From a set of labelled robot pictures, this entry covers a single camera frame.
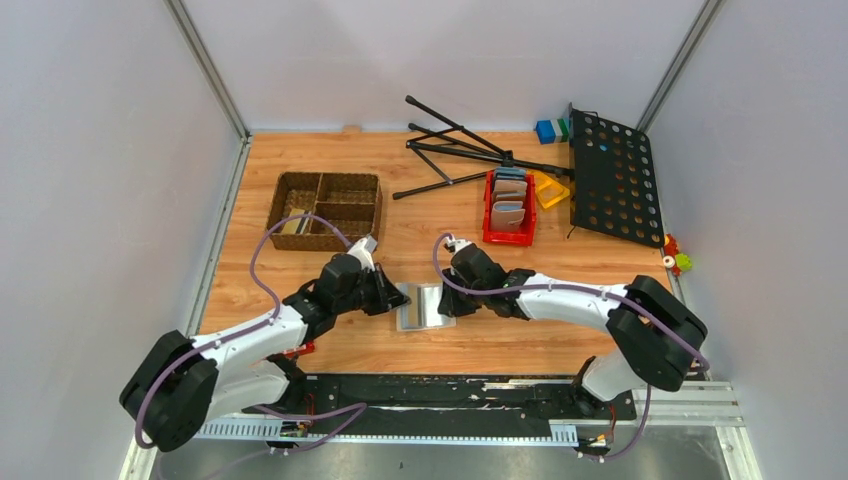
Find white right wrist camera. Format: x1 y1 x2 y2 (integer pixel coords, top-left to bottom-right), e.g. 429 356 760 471
444 235 472 255

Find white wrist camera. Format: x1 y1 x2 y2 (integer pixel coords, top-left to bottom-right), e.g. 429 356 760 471
444 235 472 255
347 235 378 270

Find white card holder wallet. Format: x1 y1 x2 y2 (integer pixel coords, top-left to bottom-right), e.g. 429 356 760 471
395 283 456 332

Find black folding music stand legs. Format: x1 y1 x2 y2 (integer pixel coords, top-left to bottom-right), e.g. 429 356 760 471
392 95 575 200

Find red white toy block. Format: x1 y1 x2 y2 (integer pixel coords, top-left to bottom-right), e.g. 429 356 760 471
284 342 315 358

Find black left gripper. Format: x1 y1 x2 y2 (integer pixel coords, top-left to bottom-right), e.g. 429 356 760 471
335 263 411 316

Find card holders in red bin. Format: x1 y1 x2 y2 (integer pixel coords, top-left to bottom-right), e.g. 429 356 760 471
489 167 528 233

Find gold credit cards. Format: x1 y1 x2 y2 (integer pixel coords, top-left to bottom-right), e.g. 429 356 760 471
279 208 311 235

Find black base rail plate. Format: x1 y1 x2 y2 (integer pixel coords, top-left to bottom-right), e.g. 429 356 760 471
270 374 637 437

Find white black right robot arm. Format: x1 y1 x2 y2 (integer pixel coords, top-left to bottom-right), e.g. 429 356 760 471
436 235 708 418

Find brown wicker divided basket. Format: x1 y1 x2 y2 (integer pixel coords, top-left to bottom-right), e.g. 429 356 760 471
266 171 383 252

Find yellow transparent tray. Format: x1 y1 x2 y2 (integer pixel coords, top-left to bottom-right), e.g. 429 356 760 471
531 171 571 210

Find red plastic bin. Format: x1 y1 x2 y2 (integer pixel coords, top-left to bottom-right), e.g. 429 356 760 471
482 167 537 247

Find black perforated music stand desk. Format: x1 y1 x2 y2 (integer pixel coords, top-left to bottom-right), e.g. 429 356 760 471
568 106 665 248

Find red green small toy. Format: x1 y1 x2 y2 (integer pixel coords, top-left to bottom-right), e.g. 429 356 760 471
662 234 693 277

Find blue green toy block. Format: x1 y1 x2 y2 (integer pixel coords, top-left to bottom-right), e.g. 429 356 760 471
534 118 571 145

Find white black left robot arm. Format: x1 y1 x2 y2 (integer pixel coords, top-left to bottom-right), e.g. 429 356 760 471
119 254 410 452

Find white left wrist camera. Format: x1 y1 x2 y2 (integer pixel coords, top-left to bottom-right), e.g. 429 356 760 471
347 235 378 270

